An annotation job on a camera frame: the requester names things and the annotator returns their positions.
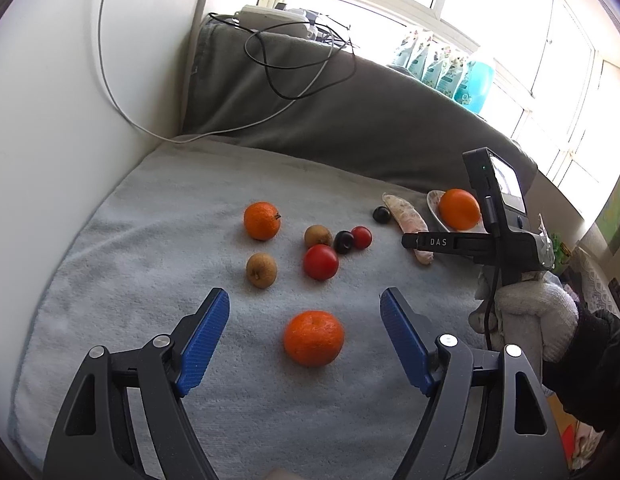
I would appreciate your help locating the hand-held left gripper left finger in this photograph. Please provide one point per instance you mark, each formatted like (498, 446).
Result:
(204, 345)

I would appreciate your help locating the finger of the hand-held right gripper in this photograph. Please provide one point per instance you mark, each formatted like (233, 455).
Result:
(437, 241)

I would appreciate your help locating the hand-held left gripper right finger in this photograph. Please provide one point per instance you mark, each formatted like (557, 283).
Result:
(402, 340)

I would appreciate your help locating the white floral plate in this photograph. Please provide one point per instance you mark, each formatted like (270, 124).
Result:
(433, 202)

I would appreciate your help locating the peeled pomelo segment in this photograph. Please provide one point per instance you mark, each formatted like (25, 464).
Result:
(405, 215)

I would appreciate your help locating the dark plum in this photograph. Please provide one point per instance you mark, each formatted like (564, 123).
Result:
(381, 214)
(343, 242)

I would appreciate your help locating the small red cherry tomato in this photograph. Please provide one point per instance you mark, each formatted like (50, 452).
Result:
(362, 237)

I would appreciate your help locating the mandarin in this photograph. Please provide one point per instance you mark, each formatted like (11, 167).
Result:
(262, 220)
(313, 337)

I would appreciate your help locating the large red tomato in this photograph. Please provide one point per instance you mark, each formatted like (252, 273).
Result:
(321, 261)

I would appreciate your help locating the brown round fruit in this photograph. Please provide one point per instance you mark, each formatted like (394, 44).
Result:
(318, 236)
(261, 270)

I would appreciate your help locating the person's right forearm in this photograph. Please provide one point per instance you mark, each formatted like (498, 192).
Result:
(595, 360)

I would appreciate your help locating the person's right hand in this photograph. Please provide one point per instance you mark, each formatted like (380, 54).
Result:
(540, 310)

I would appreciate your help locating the large orange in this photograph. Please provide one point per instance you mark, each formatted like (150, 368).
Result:
(459, 208)

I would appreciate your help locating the light grey towel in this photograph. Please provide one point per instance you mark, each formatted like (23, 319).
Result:
(139, 260)

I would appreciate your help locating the grey cushion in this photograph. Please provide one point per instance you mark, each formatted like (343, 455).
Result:
(340, 120)

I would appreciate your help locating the row of teal refill pouches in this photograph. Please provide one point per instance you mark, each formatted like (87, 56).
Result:
(440, 70)

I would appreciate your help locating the red packet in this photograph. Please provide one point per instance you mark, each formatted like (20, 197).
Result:
(569, 435)

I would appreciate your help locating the green wall poster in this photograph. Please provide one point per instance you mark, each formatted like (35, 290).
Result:
(615, 200)

